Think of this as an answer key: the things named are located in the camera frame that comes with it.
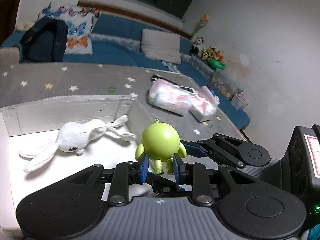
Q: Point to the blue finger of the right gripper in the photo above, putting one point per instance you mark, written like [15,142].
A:
[227,150]

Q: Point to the open pink wipes pack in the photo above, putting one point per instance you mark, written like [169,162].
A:
[204,104]

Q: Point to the panda plush toy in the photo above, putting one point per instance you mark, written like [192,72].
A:
[197,45]

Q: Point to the blue sofa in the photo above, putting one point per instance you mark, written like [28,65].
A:
[116,40]

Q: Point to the white plush rabbit toy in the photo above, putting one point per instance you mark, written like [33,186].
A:
[73,137]

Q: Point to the dark blue backpack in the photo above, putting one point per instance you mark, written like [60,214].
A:
[45,41]

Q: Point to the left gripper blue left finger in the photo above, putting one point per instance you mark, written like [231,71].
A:
[143,167]

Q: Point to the pink wet wipes pack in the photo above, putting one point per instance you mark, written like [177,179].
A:
[171,97]

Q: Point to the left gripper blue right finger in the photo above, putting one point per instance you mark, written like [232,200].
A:
[179,169]

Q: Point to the grey star pattern tablecloth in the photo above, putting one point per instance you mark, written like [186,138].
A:
[29,82]

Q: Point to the green round monster toy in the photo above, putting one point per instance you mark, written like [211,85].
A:
[161,141]

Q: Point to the butterfly print pillow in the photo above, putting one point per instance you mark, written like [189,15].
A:
[80,22]

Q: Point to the yellow green plush toys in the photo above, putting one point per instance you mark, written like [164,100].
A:
[210,53]

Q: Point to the white grey storage box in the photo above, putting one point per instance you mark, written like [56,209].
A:
[77,167]

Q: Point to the grey beige cushion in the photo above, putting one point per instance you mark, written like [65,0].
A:
[161,46]

